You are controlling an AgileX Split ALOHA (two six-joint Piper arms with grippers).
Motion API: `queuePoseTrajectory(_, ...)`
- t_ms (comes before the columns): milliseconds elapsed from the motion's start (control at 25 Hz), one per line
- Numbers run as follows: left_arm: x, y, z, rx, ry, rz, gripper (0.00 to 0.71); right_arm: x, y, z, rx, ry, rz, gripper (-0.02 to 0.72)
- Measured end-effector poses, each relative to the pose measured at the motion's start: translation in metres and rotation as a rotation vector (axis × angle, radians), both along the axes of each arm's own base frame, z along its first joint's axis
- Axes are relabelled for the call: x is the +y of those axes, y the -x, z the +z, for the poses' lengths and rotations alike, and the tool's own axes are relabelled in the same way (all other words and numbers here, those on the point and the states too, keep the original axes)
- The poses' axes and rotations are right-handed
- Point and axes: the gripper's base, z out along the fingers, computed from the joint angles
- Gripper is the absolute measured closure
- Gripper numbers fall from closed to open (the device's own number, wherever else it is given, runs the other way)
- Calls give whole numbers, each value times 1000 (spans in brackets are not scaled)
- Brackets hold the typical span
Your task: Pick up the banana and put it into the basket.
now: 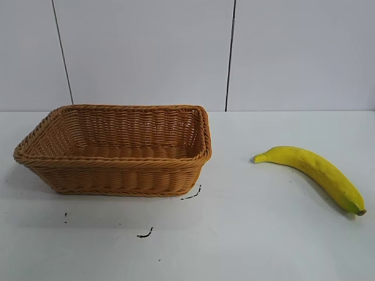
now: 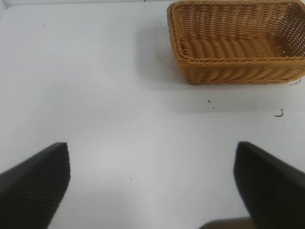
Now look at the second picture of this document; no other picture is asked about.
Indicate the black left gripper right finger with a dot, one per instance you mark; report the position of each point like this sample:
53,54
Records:
271,188

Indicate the brown woven wicker basket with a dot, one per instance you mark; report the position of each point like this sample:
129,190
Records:
228,69

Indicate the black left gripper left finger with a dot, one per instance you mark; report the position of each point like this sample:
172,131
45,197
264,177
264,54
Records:
31,188

